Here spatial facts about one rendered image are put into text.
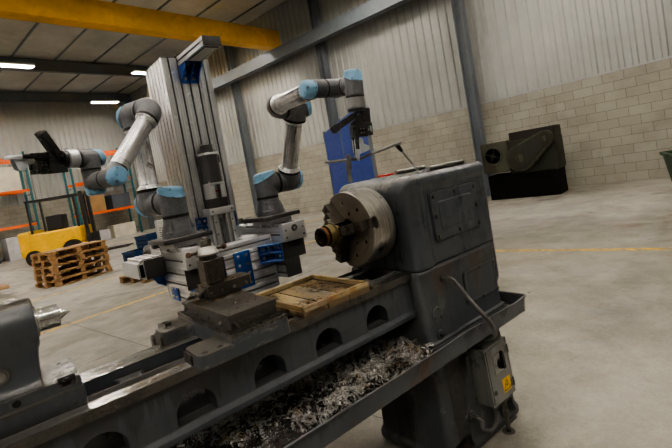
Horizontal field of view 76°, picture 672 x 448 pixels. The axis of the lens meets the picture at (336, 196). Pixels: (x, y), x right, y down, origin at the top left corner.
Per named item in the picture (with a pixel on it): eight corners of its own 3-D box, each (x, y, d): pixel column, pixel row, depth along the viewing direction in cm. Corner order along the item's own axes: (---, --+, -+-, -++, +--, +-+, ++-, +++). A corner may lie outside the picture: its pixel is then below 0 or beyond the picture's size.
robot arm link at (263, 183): (252, 198, 231) (247, 173, 230) (274, 194, 238) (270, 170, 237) (261, 197, 221) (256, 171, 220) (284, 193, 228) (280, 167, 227)
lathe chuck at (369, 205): (343, 255, 198) (335, 188, 194) (393, 266, 174) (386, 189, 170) (328, 260, 193) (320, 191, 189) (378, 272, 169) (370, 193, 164)
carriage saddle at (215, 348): (228, 309, 169) (225, 295, 169) (292, 331, 133) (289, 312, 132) (149, 338, 151) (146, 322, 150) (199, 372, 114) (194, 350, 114)
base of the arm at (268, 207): (251, 217, 230) (247, 199, 230) (275, 212, 240) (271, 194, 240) (266, 216, 219) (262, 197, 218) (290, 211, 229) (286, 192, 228)
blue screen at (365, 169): (324, 228, 1067) (307, 134, 1055) (355, 222, 1081) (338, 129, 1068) (364, 254, 662) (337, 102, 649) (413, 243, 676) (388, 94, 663)
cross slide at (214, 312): (221, 296, 167) (219, 285, 167) (278, 312, 134) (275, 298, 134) (179, 311, 157) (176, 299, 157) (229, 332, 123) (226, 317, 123)
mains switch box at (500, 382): (504, 419, 209) (478, 254, 205) (539, 431, 196) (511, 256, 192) (464, 457, 188) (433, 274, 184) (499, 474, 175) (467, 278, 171)
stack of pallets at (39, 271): (92, 271, 1025) (86, 241, 1021) (114, 270, 981) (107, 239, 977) (35, 288, 917) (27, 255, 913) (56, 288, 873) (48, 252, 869)
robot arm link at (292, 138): (269, 187, 239) (277, 90, 212) (292, 182, 247) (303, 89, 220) (279, 197, 231) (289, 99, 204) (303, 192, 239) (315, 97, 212)
